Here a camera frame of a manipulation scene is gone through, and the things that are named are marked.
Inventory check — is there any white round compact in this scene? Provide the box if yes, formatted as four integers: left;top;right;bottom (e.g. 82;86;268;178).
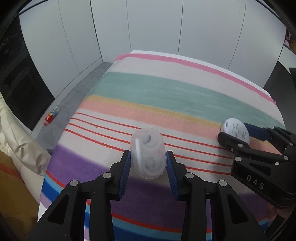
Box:
220;118;250;145

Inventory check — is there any small clear round case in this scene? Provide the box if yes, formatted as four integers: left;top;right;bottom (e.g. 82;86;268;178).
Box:
130;128;167;179

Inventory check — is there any person's right hand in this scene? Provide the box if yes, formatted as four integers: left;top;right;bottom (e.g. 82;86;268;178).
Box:
267;204;295;221

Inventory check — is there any striped colourful blanket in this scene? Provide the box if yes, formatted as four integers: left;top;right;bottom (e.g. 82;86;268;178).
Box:
39;51;285;230

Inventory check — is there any red bottle on floor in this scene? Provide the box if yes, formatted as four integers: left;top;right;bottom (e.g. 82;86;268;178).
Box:
43;105;60;126

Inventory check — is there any brown cardboard box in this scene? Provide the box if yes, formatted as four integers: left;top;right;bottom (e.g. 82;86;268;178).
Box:
1;152;39;240

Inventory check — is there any cream padded armchair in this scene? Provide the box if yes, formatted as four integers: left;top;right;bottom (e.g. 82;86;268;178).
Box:
1;96;51;202

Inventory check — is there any black glass cabinet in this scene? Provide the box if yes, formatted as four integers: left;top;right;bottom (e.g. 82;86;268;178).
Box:
1;17;54;131

